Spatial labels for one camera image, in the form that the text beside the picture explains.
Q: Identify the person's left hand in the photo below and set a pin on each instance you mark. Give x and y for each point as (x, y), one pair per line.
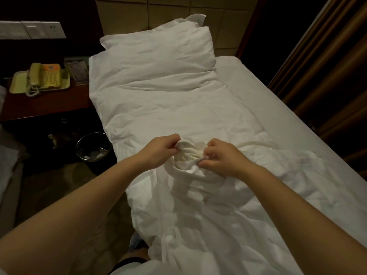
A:
(159, 151)

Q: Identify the person's right hand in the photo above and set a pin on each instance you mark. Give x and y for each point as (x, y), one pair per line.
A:
(226, 160)

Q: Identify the white bed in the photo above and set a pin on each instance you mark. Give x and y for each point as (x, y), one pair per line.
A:
(269, 106)
(7, 163)

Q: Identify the white duvet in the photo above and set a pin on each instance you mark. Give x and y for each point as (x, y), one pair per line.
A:
(189, 226)

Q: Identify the person's right forearm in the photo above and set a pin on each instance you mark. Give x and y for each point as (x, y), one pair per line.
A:
(304, 220)

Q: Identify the person's left forearm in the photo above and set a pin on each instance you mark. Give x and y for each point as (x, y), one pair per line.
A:
(63, 226)

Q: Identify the person's left dark sneaker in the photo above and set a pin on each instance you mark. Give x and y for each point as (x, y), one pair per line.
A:
(136, 242)

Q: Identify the person's left leg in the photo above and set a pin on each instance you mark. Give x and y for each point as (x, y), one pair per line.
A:
(137, 256)

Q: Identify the black trash bin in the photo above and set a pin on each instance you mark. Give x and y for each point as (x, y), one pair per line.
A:
(93, 147)

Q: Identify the dark wooden nightstand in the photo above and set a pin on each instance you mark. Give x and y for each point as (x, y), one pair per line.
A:
(46, 103)

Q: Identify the beige telephone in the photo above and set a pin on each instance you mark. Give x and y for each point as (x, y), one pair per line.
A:
(43, 77)

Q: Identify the tan padded headboard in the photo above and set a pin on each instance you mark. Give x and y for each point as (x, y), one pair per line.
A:
(172, 11)

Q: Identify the brown curtain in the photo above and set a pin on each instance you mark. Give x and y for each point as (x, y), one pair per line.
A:
(327, 60)

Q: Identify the white wall switch panel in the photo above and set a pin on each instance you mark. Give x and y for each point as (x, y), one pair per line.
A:
(31, 30)

